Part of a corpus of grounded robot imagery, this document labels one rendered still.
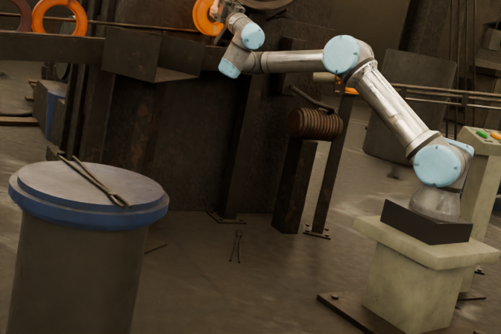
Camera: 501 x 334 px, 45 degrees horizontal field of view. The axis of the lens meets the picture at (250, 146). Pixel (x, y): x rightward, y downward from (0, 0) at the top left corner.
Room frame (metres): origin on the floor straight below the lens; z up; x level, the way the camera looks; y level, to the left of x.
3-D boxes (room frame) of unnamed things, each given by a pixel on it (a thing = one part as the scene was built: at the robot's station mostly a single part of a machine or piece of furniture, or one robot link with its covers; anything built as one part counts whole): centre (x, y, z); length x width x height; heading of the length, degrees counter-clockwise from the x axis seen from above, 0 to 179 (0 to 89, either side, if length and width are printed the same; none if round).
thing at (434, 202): (1.81, -0.59, 0.42); 0.15 x 0.15 x 0.10
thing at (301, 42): (2.59, -0.09, 0.68); 0.11 x 0.08 x 0.24; 31
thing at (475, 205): (2.18, -0.86, 0.31); 0.24 x 0.16 x 0.62; 121
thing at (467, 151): (1.80, -0.59, 0.53); 0.13 x 0.12 x 0.14; 152
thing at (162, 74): (1.97, 0.36, 0.36); 0.26 x 0.20 x 0.72; 156
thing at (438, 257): (1.81, -0.59, 0.28); 0.32 x 0.32 x 0.04; 38
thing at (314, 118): (2.51, -0.25, 0.27); 0.22 x 0.13 x 0.53; 121
